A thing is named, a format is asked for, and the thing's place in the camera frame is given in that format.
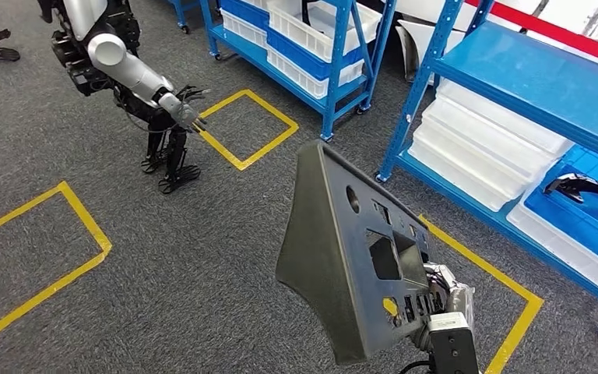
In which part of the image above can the red barrier belt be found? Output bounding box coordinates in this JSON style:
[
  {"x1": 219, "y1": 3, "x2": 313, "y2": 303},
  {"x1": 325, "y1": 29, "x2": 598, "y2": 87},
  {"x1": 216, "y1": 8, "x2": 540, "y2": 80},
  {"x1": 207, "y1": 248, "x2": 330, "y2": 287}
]
[{"x1": 463, "y1": 0, "x2": 598, "y2": 71}]

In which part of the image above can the yellow floor tape square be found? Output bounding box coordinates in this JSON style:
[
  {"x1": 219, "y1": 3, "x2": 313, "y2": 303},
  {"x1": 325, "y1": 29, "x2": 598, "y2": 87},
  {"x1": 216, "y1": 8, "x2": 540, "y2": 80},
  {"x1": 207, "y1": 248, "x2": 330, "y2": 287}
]
[
  {"x1": 0, "y1": 180, "x2": 113, "y2": 357},
  {"x1": 417, "y1": 213, "x2": 545, "y2": 374},
  {"x1": 195, "y1": 88, "x2": 300, "y2": 171}
]

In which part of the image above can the standing humanoid robot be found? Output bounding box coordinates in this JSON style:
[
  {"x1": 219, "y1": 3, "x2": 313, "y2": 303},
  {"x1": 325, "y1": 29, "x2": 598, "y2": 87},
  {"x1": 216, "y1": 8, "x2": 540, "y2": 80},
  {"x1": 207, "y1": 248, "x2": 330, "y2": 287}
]
[{"x1": 38, "y1": 0, "x2": 213, "y2": 196}]

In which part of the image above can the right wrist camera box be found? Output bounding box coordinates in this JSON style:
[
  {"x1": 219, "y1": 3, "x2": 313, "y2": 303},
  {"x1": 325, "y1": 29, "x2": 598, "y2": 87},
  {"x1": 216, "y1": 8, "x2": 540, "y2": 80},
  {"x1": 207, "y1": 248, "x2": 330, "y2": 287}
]
[{"x1": 427, "y1": 311, "x2": 481, "y2": 374}]

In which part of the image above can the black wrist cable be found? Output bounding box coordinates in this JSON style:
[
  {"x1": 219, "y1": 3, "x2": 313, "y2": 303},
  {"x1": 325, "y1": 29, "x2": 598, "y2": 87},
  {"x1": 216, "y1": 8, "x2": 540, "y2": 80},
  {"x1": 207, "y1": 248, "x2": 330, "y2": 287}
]
[{"x1": 396, "y1": 358, "x2": 434, "y2": 374}]

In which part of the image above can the black curved plastic part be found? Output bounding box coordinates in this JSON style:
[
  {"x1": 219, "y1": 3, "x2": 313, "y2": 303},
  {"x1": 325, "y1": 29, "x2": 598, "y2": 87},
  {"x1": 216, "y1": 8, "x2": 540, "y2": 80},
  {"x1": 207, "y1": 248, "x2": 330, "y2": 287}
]
[{"x1": 543, "y1": 172, "x2": 598, "y2": 217}]

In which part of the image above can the black plastic plate frame part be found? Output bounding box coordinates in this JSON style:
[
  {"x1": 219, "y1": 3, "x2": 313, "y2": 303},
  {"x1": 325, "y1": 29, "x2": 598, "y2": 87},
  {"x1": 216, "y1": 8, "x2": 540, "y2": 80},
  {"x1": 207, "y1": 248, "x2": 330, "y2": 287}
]
[{"x1": 276, "y1": 140, "x2": 434, "y2": 368}]

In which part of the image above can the white car body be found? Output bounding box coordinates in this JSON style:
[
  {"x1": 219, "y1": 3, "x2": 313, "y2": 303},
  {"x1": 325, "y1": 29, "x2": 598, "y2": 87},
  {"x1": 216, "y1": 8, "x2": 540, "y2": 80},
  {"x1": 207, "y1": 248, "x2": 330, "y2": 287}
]
[{"x1": 381, "y1": 0, "x2": 598, "y2": 83}]

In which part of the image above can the standing robot's grey hand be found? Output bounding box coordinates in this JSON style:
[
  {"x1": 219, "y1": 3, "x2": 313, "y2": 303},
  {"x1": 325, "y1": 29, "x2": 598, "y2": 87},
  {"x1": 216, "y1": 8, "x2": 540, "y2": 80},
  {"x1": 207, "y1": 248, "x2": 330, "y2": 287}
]
[{"x1": 164, "y1": 85, "x2": 213, "y2": 134}]

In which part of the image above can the blue metal shelf rack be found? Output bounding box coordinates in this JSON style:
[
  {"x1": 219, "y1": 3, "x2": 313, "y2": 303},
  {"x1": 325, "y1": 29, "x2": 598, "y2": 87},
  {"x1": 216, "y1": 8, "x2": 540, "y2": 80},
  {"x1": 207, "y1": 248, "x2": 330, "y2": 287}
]
[
  {"x1": 373, "y1": 0, "x2": 598, "y2": 344},
  {"x1": 167, "y1": 0, "x2": 203, "y2": 34},
  {"x1": 199, "y1": 0, "x2": 399, "y2": 143}
]

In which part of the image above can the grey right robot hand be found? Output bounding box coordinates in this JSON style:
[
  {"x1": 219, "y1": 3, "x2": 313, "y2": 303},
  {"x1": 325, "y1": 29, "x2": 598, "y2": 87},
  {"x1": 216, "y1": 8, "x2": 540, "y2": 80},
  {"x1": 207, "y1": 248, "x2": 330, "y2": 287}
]
[{"x1": 410, "y1": 262, "x2": 478, "y2": 355}]

